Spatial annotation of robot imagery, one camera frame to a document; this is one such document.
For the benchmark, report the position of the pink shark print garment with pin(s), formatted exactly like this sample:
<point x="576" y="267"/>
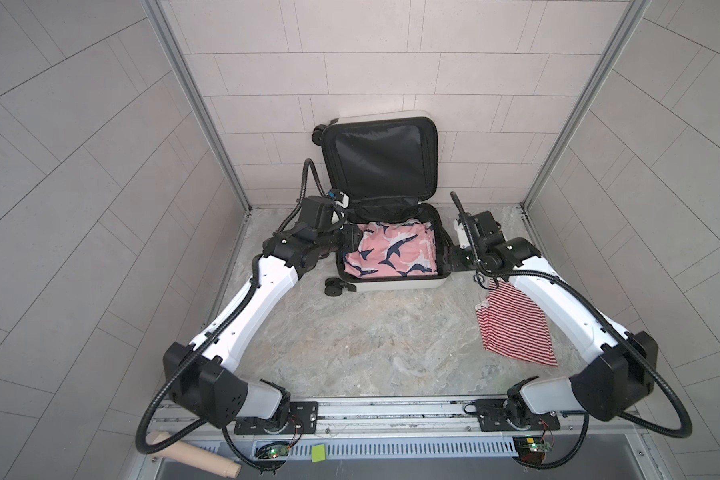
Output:
<point x="387" y="251"/>

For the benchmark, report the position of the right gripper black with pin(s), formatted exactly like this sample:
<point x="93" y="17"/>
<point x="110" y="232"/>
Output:
<point x="454" y="259"/>

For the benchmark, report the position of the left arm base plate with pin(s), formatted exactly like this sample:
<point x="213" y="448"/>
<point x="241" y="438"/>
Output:
<point x="297" y="417"/>

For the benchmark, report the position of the beige cylindrical handle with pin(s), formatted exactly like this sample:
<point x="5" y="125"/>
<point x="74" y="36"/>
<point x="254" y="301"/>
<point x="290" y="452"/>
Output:
<point x="201" y="459"/>

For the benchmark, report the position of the black and white open suitcase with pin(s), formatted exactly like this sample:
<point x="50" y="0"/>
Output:
<point x="387" y="166"/>

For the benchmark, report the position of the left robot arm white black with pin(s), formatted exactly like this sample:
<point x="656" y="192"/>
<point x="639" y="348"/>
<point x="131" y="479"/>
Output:
<point x="201" y="376"/>

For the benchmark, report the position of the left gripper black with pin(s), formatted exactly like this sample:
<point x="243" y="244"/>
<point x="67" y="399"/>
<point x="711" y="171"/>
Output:
<point x="349" y="242"/>

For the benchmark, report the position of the green sticky note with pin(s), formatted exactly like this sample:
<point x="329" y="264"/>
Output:
<point x="318" y="453"/>

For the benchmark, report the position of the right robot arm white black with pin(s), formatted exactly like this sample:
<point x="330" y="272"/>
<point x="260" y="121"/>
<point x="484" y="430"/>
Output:
<point x="620" y="378"/>

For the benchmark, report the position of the left circuit board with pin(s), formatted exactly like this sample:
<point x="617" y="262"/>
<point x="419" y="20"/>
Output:
<point x="273" y="451"/>

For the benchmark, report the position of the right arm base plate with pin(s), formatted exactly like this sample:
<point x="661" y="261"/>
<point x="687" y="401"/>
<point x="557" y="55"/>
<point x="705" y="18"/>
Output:
<point x="493" y="415"/>

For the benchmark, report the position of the circuit board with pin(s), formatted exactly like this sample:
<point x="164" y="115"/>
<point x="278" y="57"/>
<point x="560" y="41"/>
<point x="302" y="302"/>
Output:
<point x="531" y="450"/>
<point x="273" y="451"/>

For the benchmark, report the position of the aluminium rail frame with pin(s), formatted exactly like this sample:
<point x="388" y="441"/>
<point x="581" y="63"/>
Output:
<point x="381" y="428"/>

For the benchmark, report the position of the red white striped garment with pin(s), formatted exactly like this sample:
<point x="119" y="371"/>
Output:
<point x="513" y="326"/>

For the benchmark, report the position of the right circuit board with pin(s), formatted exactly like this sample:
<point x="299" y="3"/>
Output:
<point x="531" y="450"/>

